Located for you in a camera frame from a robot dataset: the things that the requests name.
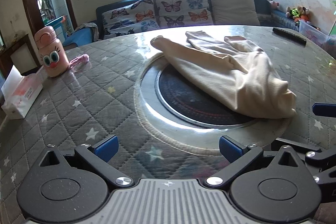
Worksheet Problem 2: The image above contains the round built-in hot plate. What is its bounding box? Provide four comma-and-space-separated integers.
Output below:
139, 55, 265, 133

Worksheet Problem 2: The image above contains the low wooden cabinet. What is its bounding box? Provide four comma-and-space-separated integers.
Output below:
0, 34, 38, 78

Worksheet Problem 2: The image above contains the plain beige cushion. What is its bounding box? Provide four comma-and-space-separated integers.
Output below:
209, 0, 260, 26

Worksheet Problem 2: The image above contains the grey quilted table cover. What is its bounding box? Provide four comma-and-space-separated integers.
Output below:
0, 25, 336, 224

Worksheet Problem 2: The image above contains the pink bottle strap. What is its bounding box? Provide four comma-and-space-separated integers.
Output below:
68, 54, 90, 70

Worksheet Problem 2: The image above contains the light blue cabinet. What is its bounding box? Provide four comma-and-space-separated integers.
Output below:
43, 17, 67, 36

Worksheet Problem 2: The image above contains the clear plastic storage box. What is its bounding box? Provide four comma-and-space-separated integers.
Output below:
299, 20, 336, 54

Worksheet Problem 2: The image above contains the cream long-sleeved garment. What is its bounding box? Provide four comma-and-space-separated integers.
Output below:
150, 30, 298, 119

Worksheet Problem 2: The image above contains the blue chair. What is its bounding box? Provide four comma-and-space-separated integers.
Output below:
63, 29, 94, 47

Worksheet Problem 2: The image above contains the white tissue box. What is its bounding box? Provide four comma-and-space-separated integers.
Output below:
1, 65, 44, 119

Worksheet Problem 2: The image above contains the pink cartoon-face water bottle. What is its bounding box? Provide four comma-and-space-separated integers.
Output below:
34, 26, 69, 78

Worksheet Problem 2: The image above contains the butterfly print cushion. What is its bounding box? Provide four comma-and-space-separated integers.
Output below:
102, 0, 160, 40
154, 0, 210, 29

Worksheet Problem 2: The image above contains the black remote control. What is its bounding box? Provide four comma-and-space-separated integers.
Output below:
272, 27, 308, 45

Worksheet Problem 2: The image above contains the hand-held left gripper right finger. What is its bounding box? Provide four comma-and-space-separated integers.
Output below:
206, 135, 305, 188

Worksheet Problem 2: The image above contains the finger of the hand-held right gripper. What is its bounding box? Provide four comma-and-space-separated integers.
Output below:
270, 138, 336, 186
312, 102, 336, 117

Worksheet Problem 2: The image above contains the grey cloth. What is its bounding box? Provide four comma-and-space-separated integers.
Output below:
75, 22, 99, 36

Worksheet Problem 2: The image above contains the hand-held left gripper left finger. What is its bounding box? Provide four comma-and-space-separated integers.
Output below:
39, 135, 133, 187

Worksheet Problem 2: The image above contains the dark blue sofa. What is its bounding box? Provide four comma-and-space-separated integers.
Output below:
96, 0, 300, 41

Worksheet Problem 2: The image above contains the pile of colourful plush toys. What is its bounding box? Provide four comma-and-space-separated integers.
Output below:
286, 6, 312, 24

